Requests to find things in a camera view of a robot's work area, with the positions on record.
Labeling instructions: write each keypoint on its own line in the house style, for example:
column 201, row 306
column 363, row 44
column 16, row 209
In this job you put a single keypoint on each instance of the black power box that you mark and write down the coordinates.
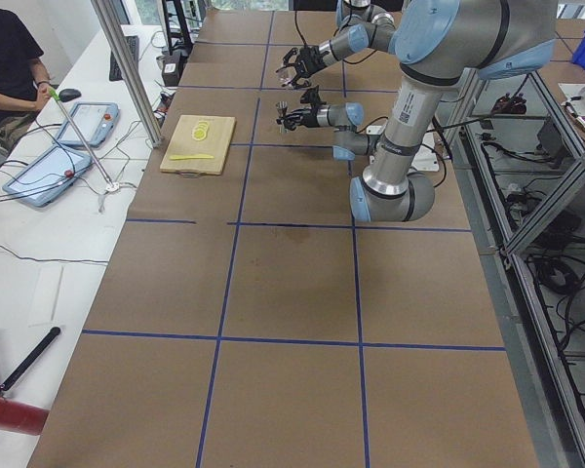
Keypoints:
column 172, row 68

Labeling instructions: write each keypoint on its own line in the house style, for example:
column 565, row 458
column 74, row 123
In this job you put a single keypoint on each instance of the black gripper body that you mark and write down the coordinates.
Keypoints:
column 307, row 116
column 311, row 58

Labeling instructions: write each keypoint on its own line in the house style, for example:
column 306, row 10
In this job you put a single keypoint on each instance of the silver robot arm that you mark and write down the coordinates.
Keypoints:
column 434, row 41
column 360, row 25

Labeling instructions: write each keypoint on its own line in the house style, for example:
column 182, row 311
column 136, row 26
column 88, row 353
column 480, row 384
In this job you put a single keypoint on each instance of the red cylinder bottle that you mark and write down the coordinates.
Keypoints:
column 22, row 418

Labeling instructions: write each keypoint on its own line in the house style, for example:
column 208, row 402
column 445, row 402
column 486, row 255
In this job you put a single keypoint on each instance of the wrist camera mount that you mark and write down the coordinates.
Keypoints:
column 312, row 97

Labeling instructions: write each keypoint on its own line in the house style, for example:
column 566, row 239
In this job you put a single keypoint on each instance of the aluminium frame post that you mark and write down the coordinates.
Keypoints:
column 114, row 34

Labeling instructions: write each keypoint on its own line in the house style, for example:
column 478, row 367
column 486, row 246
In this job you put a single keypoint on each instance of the black computer mouse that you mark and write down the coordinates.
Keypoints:
column 67, row 95

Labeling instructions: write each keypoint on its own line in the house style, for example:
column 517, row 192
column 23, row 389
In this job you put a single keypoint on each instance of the blue teach pendant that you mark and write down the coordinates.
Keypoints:
column 95, row 120
column 48, row 176

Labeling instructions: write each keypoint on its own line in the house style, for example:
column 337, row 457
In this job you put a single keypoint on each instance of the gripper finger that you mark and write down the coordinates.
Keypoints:
column 288, row 126
column 284, row 114
column 296, row 82
column 289, row 59

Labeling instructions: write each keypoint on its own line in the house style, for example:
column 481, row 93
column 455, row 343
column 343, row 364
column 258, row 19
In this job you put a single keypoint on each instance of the far blue teach pendant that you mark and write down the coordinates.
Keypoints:
column 95, row 120

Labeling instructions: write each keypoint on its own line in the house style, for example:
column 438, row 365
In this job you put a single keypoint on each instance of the clear glass shaker cup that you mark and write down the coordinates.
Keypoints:
column 287, row 76

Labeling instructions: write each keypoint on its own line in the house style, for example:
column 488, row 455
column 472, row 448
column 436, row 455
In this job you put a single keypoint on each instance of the yellow plastic knife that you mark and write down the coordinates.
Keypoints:
column 195, row 156

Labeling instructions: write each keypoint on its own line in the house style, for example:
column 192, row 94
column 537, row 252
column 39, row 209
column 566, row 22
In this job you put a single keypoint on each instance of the wooden cutting board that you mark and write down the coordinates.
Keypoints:
column 217, row 142

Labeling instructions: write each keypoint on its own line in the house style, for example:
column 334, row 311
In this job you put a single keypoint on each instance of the seated person black shirt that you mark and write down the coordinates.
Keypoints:
column 24, row 79

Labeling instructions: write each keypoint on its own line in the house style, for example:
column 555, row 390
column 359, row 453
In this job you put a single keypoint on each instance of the near blue teach pendant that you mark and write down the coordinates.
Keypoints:
column 48, row 176

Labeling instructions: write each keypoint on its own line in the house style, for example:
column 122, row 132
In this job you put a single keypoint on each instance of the steel jigger measuring cup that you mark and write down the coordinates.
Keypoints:
column 281, row 105

